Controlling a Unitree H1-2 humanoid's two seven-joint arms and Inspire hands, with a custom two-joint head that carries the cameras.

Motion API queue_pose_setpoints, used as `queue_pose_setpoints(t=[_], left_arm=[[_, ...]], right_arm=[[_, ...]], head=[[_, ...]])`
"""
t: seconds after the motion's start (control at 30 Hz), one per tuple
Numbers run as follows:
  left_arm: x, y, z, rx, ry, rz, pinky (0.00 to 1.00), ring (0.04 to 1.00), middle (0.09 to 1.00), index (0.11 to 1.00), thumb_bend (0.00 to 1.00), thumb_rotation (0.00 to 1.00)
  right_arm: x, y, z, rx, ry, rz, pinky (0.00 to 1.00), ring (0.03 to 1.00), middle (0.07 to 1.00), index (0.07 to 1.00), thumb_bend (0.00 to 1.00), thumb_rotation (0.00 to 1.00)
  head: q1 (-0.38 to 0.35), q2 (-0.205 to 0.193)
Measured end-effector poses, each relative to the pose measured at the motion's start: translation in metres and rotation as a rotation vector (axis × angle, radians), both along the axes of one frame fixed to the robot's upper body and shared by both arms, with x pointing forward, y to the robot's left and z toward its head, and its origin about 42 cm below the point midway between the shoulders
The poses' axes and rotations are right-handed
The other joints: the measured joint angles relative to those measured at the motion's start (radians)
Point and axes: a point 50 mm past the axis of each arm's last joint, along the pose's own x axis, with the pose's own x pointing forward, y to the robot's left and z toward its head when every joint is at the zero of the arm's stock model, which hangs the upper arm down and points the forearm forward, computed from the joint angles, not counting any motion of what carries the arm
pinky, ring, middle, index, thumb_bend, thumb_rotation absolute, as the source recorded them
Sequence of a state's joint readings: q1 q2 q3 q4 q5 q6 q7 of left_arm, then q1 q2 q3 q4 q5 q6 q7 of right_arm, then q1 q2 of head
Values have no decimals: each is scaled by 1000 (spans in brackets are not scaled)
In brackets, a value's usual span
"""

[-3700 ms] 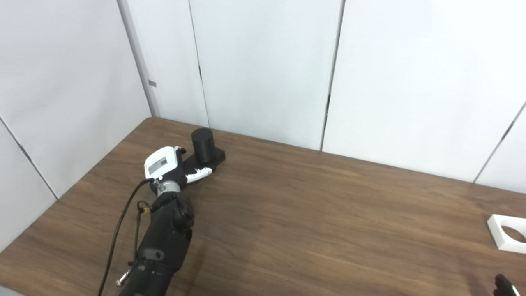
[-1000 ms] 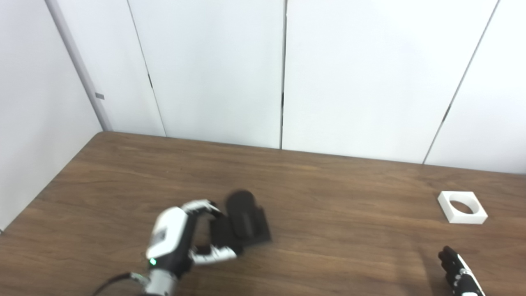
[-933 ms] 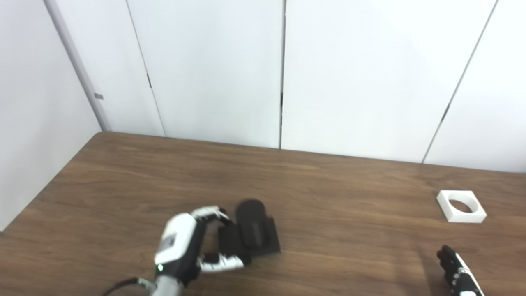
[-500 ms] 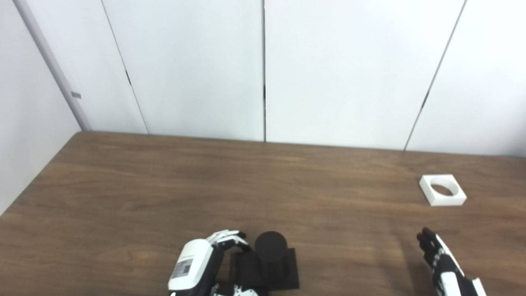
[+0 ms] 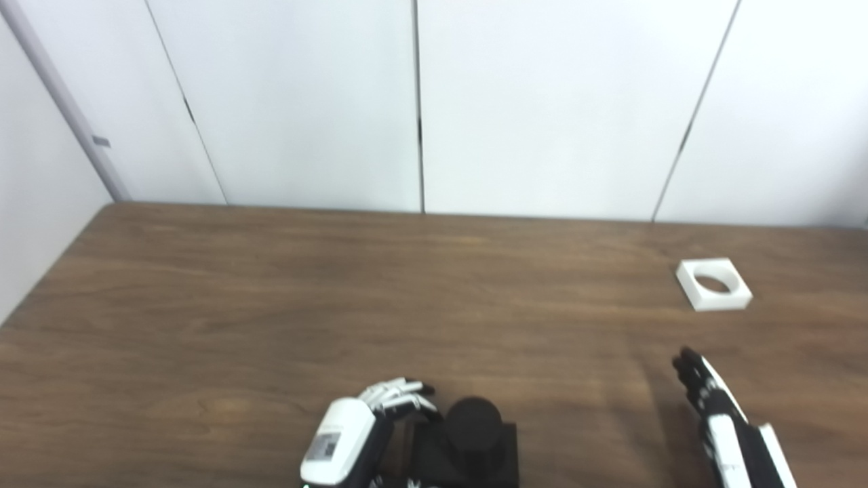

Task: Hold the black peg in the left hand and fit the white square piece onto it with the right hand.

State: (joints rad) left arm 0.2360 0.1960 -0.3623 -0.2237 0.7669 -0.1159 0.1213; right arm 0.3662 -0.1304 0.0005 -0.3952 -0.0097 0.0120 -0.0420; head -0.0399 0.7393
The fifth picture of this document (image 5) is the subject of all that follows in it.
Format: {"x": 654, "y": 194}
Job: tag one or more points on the black peg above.
{"x": 475, "y": 434}

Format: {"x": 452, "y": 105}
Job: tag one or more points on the small grey tag on post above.
{"x": 101, "y": 141}

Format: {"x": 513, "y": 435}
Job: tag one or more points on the white and black left hand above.
{"x": 339, "y": 440}

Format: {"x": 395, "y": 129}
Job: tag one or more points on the white and black right hand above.
{"x": 729, "y": 440}

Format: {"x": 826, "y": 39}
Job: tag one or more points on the white square piece with hole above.
{"x": 693, "y": 288}

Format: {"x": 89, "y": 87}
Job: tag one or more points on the grey wall post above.
{"x": 61, "y": 102}

